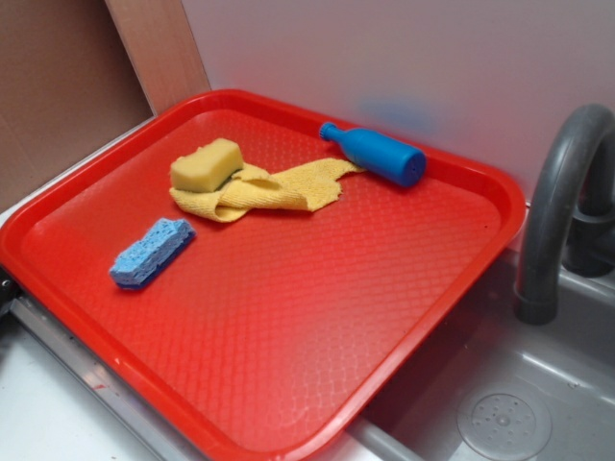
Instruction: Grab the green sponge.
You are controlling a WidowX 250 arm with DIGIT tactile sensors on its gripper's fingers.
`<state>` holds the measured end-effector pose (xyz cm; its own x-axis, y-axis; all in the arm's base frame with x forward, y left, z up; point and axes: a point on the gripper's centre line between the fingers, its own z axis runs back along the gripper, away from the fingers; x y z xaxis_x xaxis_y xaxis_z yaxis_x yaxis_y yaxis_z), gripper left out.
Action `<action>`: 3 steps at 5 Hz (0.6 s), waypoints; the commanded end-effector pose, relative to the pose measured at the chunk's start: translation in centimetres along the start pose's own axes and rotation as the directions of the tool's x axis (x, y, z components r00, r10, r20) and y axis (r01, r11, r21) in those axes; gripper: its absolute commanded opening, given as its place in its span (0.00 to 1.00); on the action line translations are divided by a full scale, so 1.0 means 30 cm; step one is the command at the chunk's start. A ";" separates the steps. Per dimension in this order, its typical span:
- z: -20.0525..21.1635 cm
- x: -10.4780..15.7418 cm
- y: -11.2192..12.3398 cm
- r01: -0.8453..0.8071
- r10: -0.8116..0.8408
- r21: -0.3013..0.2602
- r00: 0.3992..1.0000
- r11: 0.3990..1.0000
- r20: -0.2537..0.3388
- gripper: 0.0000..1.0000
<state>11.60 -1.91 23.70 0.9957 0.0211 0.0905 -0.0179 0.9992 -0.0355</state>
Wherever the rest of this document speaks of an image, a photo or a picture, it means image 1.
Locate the blue plastic bottle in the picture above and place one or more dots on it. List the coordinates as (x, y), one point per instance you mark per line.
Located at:
(382, 155)

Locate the blue sponge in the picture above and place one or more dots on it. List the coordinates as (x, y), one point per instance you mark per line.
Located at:
(135, 267)

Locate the yellow cloth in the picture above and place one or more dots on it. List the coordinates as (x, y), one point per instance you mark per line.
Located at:
(307, 187)

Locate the grey faucet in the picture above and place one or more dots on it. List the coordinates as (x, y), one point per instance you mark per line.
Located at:
(571, 217)

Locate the cardboard panel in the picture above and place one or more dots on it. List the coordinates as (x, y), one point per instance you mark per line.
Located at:
(75, 75)

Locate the grey plastic sink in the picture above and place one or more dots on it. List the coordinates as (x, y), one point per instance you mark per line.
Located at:
(485, 386)

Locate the red plastic tray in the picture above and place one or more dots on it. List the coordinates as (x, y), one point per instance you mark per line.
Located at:
(265, 337)

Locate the yellow green sponge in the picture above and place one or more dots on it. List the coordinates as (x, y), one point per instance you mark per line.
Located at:
(206, 169)

